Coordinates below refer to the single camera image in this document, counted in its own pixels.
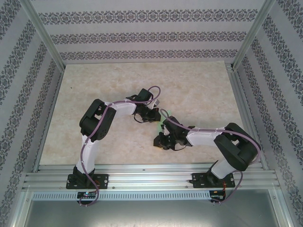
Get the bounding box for grey sheet metal panel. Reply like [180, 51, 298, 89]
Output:
[23, 200, 291, 227]

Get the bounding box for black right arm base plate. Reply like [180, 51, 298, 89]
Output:
[192, 172, 236, 189]

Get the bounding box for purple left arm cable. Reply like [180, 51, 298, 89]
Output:
[79, 85, 162, 208]

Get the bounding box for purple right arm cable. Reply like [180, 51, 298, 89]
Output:
[160, 108, 262, 205]

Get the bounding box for aluminium lower frame beam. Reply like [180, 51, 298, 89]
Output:
[268, 189, 296, 227]
[7, 190, 34, 227]

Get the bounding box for long aluminium mounting rail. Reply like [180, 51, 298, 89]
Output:
[22, 163, 280, 191]

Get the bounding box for aluminium side rail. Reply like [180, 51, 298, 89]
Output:
[33, 68, 65, 171]
[226, 62, 269, 170]

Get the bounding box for slotted grey cable duct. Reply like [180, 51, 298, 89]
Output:
[32, 191, 212, 201]

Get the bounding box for green square paper sheet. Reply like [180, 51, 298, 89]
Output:
[156, 109, 171, 133]

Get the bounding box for aluminium frame post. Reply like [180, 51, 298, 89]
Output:
[233, 0, 277, 70]
[22, 0, 66, 70]

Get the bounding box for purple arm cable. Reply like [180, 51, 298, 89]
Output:
[160, 108, 262, 205]
[79, 85, 162, 208]

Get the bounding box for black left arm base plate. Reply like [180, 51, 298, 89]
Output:
[66, 174, 110, 190]

